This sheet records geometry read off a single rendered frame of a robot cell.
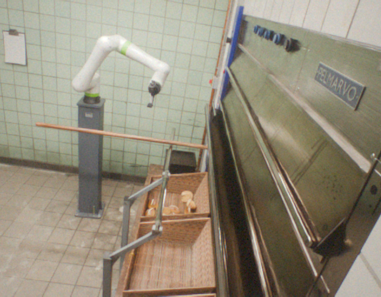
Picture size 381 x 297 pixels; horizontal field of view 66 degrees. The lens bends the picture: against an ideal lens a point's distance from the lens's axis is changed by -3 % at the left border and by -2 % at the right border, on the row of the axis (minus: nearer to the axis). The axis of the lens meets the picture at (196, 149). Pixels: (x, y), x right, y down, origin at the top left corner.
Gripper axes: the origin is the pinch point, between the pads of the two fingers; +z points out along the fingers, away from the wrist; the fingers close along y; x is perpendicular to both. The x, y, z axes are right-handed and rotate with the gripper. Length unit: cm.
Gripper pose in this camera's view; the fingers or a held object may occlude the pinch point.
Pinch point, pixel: (150, 96)
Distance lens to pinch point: 210.4
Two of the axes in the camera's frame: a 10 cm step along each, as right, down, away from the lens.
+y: -1.7, 8.8, 4.4
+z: 0.0, 4.4, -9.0
